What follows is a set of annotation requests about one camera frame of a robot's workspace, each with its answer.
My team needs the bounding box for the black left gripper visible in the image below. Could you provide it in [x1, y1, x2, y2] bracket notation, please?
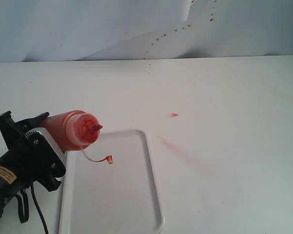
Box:
[0, 111, 61, 193]

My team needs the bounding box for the red sauce squeeze bottle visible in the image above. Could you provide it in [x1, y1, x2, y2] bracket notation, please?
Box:
[41, 110, 113, 164]

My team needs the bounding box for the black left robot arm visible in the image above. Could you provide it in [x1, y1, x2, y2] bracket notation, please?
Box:
[0, 111, 66, 223]

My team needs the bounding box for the white rectangular tray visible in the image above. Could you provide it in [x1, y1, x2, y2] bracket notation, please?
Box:
[59, 130, 165, 234]

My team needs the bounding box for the white paper backdrop sheet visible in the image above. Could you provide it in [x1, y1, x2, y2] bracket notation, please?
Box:
[0, 0, 192, 62]

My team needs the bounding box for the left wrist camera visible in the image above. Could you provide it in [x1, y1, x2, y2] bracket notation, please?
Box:
[25, 127, 66, 178]

